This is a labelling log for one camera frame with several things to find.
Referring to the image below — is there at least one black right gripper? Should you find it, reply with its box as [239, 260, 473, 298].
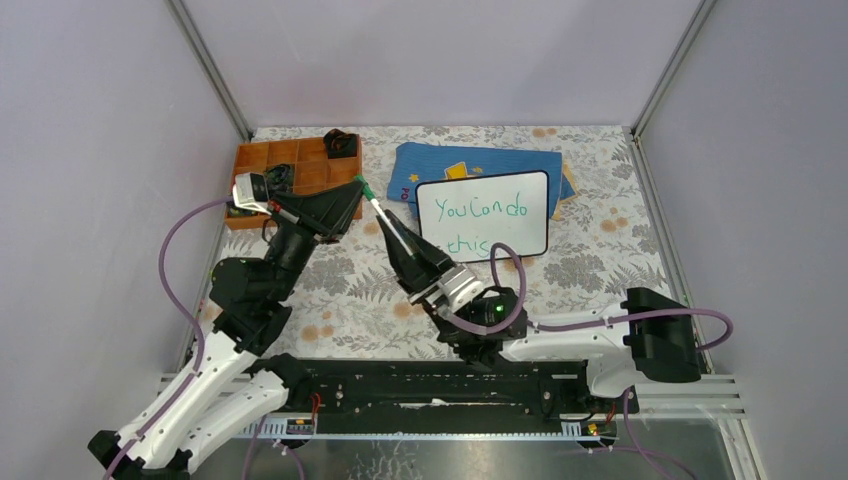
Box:
[376, 209, 477, 347]

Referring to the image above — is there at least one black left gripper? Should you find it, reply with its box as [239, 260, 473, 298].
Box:
[268, 182, 371, 303]

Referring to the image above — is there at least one green marker cap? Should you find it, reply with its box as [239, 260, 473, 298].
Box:
[354, 175, 375, 201]

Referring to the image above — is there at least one white board with black frame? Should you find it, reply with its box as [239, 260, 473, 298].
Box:
[416, 170, 549, 262]

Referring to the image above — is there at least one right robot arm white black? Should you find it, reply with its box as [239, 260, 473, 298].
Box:
[377, 210, 702, 412]

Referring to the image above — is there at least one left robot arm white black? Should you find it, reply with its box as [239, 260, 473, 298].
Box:
[88, 174, 365, 479]

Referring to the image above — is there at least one wooden compartment tray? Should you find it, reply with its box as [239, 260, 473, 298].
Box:
[224, 135, 363, 230]

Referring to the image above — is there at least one dark rolled sock with green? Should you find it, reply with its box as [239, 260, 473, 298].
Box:
[264, 164, 294, 191]

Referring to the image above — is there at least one dark rolled sock with orange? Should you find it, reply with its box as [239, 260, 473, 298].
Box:
[322, 129, 359, 159]

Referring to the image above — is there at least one floral patterned tablecloth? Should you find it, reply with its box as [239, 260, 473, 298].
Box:
[270, 126, 671, 359]

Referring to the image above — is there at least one blue cartoon print cloth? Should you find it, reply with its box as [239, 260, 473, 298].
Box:
[387, 142, 577, 215]

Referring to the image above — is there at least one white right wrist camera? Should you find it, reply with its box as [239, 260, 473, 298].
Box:
[435, 265, 484, 313]

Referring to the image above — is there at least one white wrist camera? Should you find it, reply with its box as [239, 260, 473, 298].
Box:
[435, 265, 484, 313]
[232, 172, 269, 214]

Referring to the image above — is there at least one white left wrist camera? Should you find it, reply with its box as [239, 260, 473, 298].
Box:
[232, 172, 269, 214]

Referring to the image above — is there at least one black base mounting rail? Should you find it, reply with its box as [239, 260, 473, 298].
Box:
[182, 356, 641, 429]

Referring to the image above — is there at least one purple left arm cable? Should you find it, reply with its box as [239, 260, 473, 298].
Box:
[102, 197, 234, 480]

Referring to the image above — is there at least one slotted grey cable duct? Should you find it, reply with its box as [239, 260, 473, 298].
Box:
[227, 407, 618, 442]

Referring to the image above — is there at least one aluminium frame post left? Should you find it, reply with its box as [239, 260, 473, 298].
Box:
[165, 0, 254, 372]

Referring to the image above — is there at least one aluminium frame post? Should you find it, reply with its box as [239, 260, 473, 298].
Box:
[622, 0, 720, 346]
[165, 0, 254, 372]

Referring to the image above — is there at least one aluminium frame post right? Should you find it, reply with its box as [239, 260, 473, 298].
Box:
[622, 0, 720, 346]

